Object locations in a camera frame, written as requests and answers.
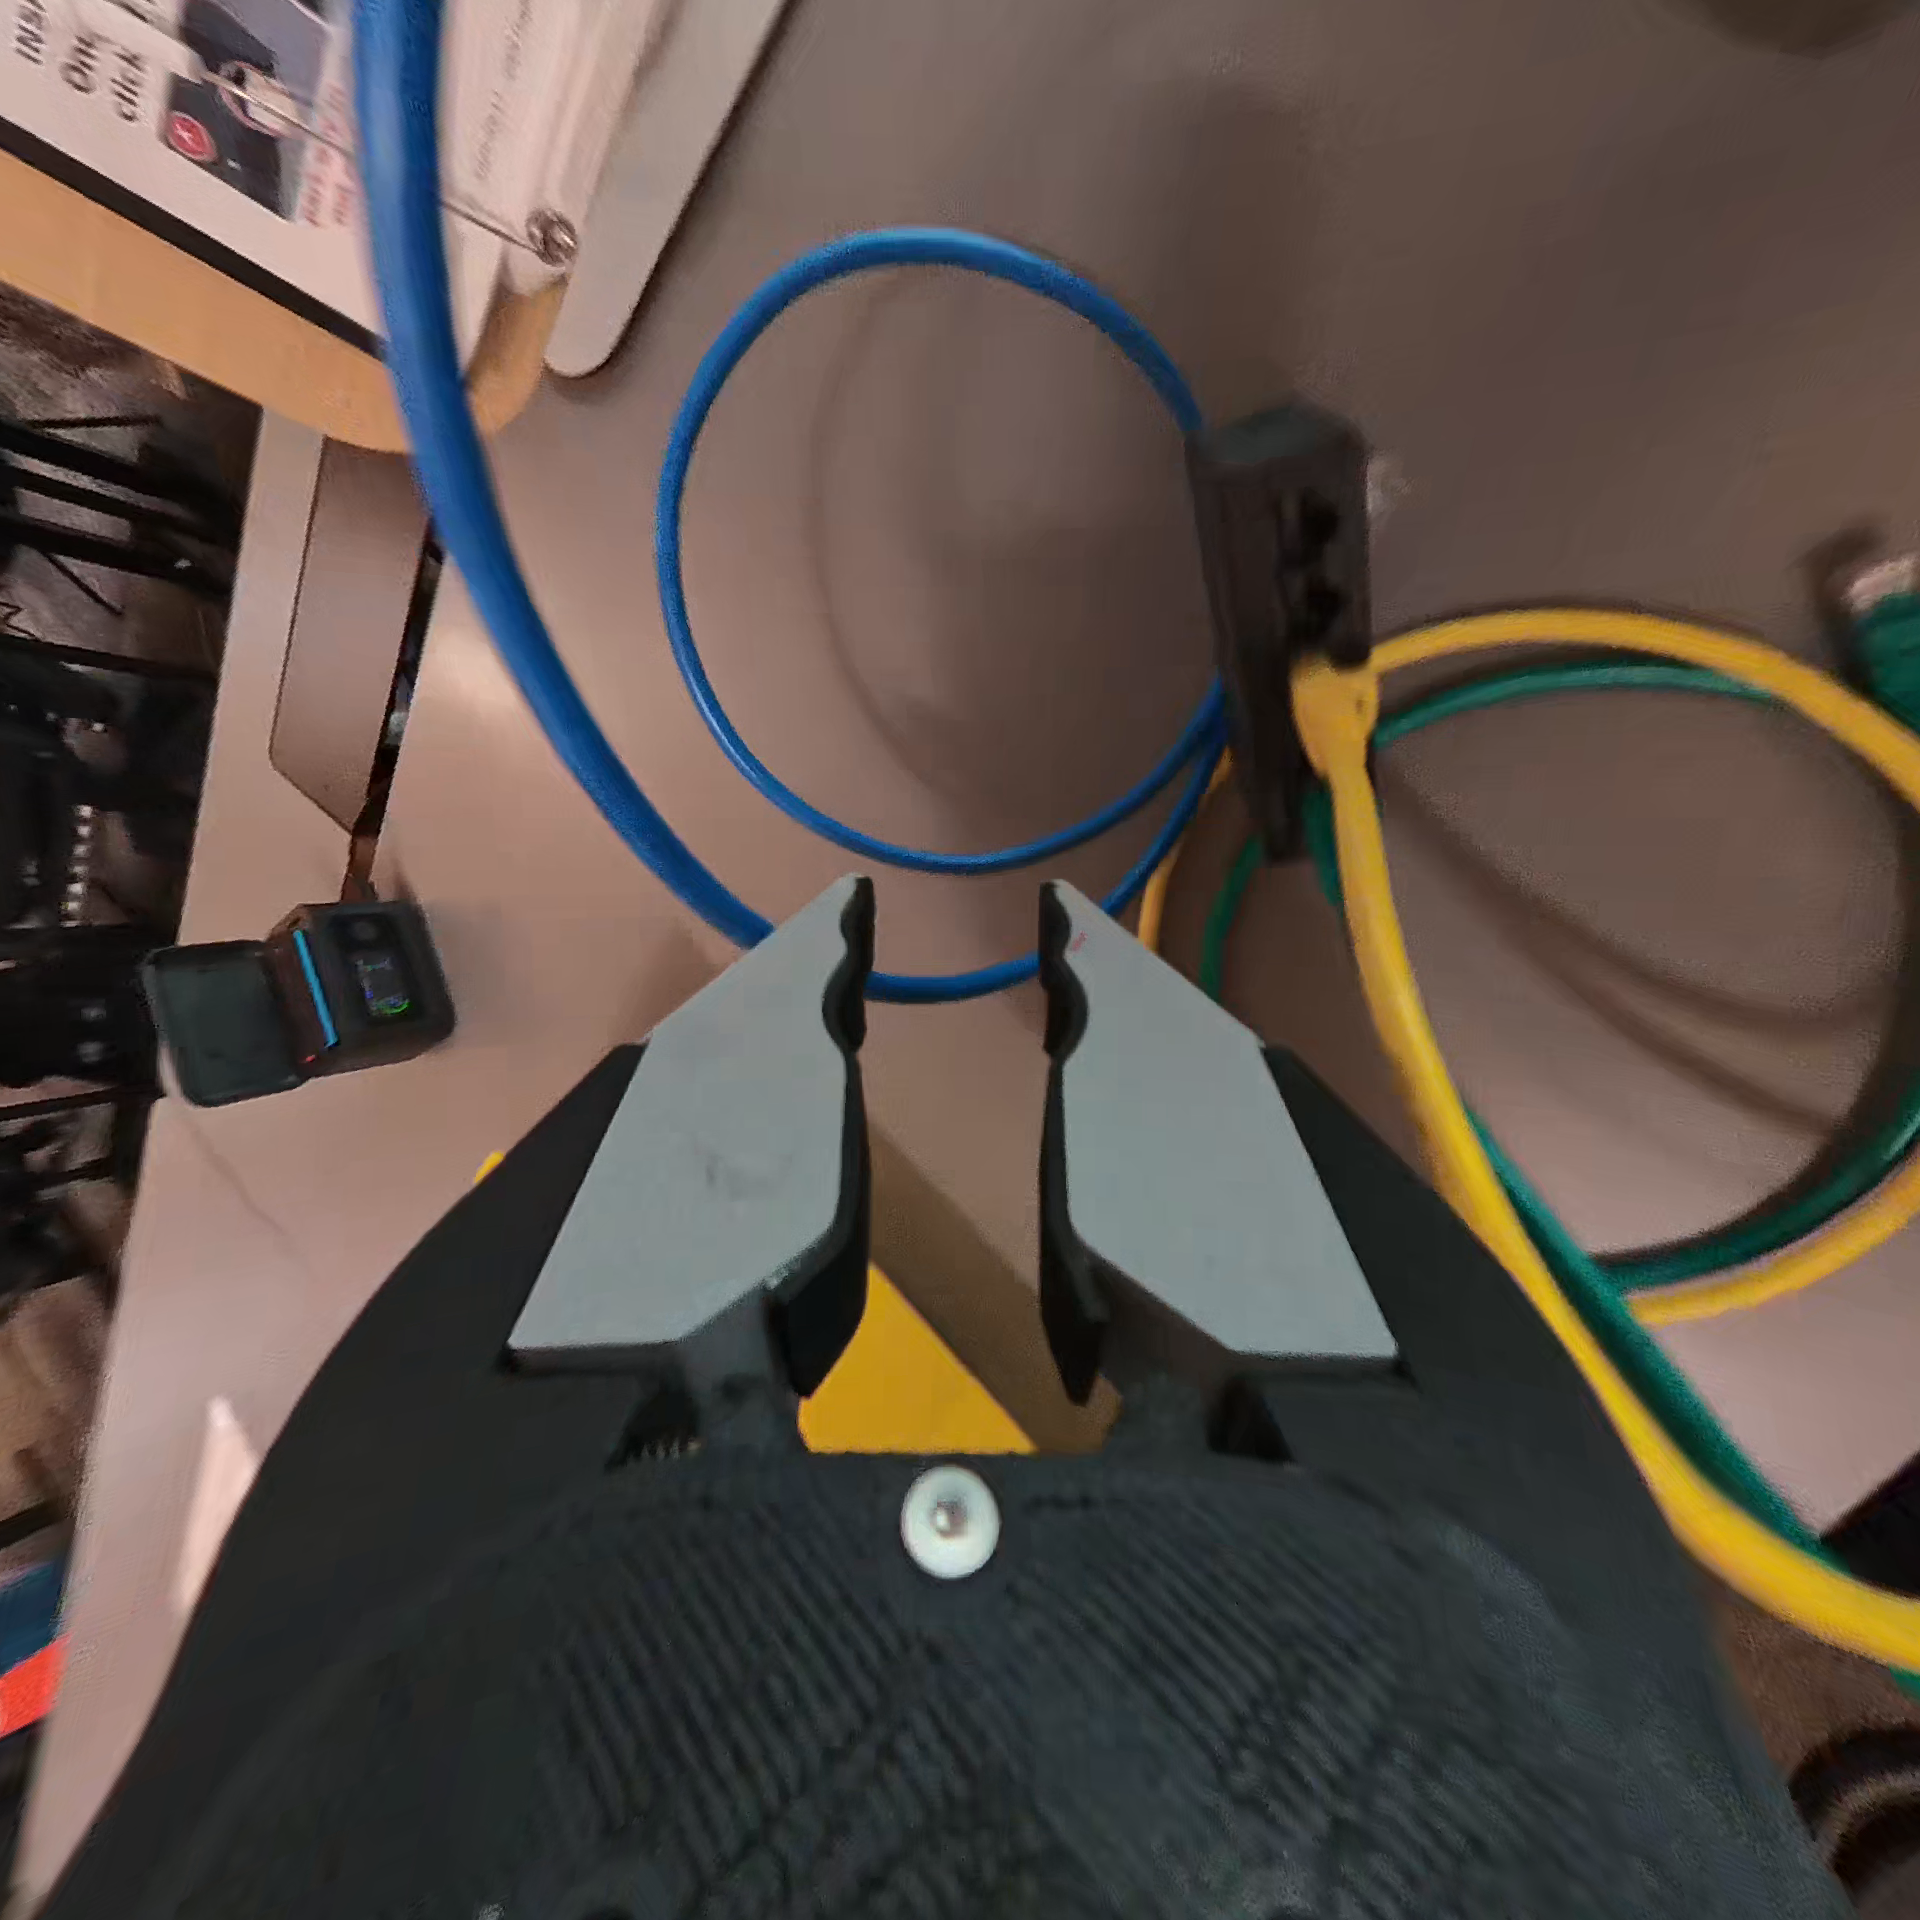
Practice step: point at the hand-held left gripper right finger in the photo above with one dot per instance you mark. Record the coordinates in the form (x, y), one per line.
(1201, 1184)

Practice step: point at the black ethernet port block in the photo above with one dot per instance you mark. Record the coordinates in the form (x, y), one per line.
(1253, 599)

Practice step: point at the silver flat panel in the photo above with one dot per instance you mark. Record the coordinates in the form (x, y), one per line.
(352, 646)

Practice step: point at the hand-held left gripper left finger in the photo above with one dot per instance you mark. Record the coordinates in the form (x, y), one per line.
(705, 1184)

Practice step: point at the printed instruction poster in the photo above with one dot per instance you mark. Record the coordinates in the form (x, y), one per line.
(224, 106)

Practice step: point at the small black display device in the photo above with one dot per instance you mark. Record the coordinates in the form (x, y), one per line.
(369, 974)

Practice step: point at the grey stand base plate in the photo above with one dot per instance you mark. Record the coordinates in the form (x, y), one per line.
(661, 182)

